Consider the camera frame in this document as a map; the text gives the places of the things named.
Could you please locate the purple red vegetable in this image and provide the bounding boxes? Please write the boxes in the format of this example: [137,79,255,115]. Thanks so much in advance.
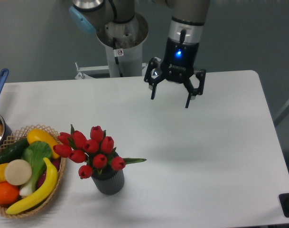
[37,159,61,189]

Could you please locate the white frame at right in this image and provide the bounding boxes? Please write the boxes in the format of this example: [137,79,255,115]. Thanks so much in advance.
[273,99,289,127]

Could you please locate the yellow banana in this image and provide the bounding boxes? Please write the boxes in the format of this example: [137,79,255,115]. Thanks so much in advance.
[6,157,58,215]

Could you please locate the green bok choy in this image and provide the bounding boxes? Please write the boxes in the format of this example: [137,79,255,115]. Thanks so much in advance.
[19,141,52,198]

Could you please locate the black device at table edge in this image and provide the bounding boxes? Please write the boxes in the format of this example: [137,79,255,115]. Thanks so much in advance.
[279,193,289,218]

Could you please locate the yellow squash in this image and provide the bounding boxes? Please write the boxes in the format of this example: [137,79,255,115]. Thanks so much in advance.
[27,129,60,159]

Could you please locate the dark green cucumber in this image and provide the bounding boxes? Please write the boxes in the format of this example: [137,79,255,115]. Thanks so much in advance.
[0,138,29,164]

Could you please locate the woven wicker basket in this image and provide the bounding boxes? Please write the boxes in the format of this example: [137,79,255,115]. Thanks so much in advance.
[0,124,66,219]

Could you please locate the orange fruit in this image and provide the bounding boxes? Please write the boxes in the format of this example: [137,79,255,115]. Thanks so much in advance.
[0,182,19,205]

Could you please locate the red tulip bouquet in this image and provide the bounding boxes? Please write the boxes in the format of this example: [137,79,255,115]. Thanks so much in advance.
[53,125,146,179]

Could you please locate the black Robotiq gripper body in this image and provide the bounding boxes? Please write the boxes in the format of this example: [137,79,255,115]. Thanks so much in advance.
[160,38,199,84]

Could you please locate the round beige disc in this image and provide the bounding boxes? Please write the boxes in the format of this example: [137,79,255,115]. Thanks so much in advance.
[4,159,32,186]

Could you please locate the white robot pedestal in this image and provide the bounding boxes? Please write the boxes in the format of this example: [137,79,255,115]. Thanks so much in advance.
[74,12,159,80]

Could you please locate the dark grey ribbed vase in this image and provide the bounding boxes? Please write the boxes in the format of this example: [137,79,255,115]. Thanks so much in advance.
[91,164,125,195]

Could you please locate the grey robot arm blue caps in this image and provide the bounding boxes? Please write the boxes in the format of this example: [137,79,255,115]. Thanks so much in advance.
[69,0,210,100]

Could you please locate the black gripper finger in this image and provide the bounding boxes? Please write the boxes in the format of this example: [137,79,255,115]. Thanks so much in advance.
[144,57,167,100]
[183,69,206,108]

